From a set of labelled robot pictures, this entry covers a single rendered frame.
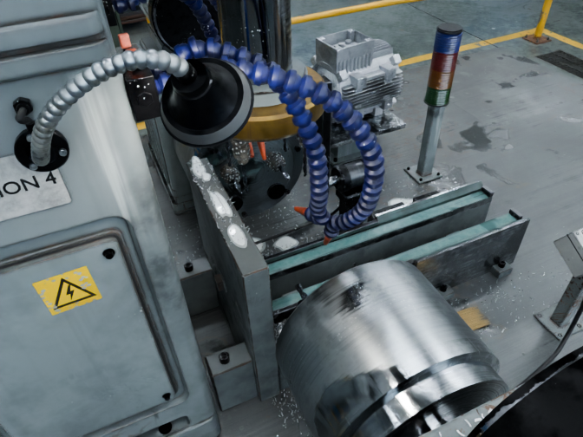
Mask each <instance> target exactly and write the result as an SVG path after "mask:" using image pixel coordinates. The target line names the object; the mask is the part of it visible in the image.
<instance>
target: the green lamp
mask: <svg viewBox="0 0 583 437"><path fill-rule="evenodd" d="M451 88H452V87H451ZM451 88H448V89H444V90H438V89H433V88H431V87H429V86H428V84H427V89H426V94H425V101H426V102H427V103H428V104H431V105H435V106H442V105H445V104H447V103H448V102H449V96H450V91H451Z"/></svg>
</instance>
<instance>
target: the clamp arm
mask: <svg viewBox="0 0 583 437"><path fill-rule="evenodd" d="M322 78H323V79H324V81H325V82H326V83H327V84H328V89H329V90H330V91H332V81H331V80H330V79H328V78H327V77H326V76H325V75H323V76H322ZM316 124H317V125H318V130H317V133H320V135H321V136H322V138H323V141H322V143H321V144H323V145H324V147H325V149H326V152H325V156H326V158H327V160H328V162H327V167H328V170H329V171H328V174H327V176H328V179H329V181H328V187H329V190H328V194H329V191H330V187H331V186H332V182H331V183H330V181H331V178H330V159H331V112H330V113H326V112H325V111H324V112H323V114H322V115H321V116H320V117H319V118H318V119H317V120H316Z"/></svg>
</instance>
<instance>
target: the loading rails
mask: <svg viewBox="0 0 583 437"><path fill-rule="evenodd" d="M493 195H494V192H493V191H492V190H490V189H489V188H488V187H487V186H483V184H482V181H481V180H480V179H479V180H477V181H474V182H471V183H468V184H466V185H463V186H458V187H456V188H453V189H450V190H447V191H445V192H440V193H438V194H435V195H432V196H429V197H427V198H424V199H419V200H417V201H414V202H411V203H408V204H406V205H401V206H398V207H396V208H394V209H391V210H388V211H386V212H381V213H378V214H376V215H375V220H372V221H370V222H367V223H364V224H361V225H357V226H355V227H354V228H351V229H348V230H346V231H341V232H339V234H338V236H337V237H336V238H333V239H332V240H331V241H330V242H329V244H328V245H324V237H323V238H319V239H316V240H313V241H311V242H309V243H306V244H303V245H299V246H296V247H293V248H291V249H288V250H285V251H281V252H278V253H275V254H272V255H270V256H268V257H265V258H264V260H265V261H266V263H267V265H268V266H269V273H270V283H271V293H272V311H273V321H274V323H275V324H276V323H281V322H282V321H283V319H284V320H285V319H286V318H287V319H288V318H289V317H288V316H290V315H291V313H292V312H293V311H294V310H295V309H296V308H297V307H298V301H299V300H301V299H302V298H301V296H300V294H299V292H298V291H297V290H296V288H295V285H296V284H301V285H302V287H303V292H305V293H306V294H307V296H309V295H310V294H311V293H312V292H313V291H314V290H315V289H316V288H317V287H319V286H320V285H322V284H323V283H325V282H326V281H328V280H329V279H331V278H333V277H335V276H336V275H338V274H340V273H342V272H344V271H347V270H348V269H350V268H352V265H353V263H357V266H358V265H360V264H366V263H368V262H369V261H370V260H374V261H380V260H391V259H394V260H402V261H405V262H408V263H410V264H413V265H414V266H415V267H416V268H417V269H418V270H419V271H420V272H421V273H422V274H423V275H424V276H425V277H426V278H427V279H428V280H429V281H430V282H431V284H432V285H433V286H434V287H435V288H436V289H437V290H438V292H439V293H440V294H441V295H442V296H443V297H444V299H445V300H448V299H450V298H452V297H454V294H455V291H454V290H453V289H452V287H455V286H457V285H458V284H462V283H465V282H467V281H469V280H471V279H474V278H476V277H479V276H481V275H484V274H486V273H489V272H491V273H492V274H493V275H494V276H495V277H496V278H500V277H504V276H506V275H508V274H510V273H511V271H512V269H513V267H512V266H511V265H509V264H511V263H513V262H514V259H515V256H516V254H517V251H518V250H519V248H520V245H521V241H522V239H523V237H524V235H525V232H526V230H527V227H528V224H529V222H530V218H522V217H523V215H522V214H521V213H519V212H518V211H517V210H515V209H514V208H511V209H510V210H509V213H507V214H505V215H502V216H500V217H497V218H493V219H490V220H489V221H486V222H485V219H486V217H487V214H488V209H489V207H490V203H491V201H492V198H493V197H492V196H493ZM287 319H286V320H287Z"/></svg>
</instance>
